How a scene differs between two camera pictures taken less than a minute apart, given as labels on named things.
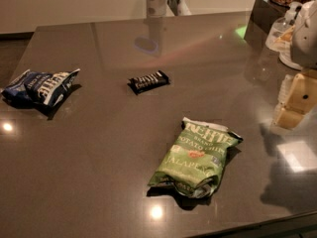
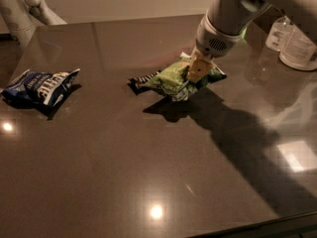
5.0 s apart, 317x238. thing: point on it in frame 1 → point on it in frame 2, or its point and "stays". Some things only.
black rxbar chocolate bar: [146, 82] stays
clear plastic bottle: [279, 34] stays
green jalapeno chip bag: [194, 164] → [174, 80]
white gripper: [305, 37] → [214, 41]
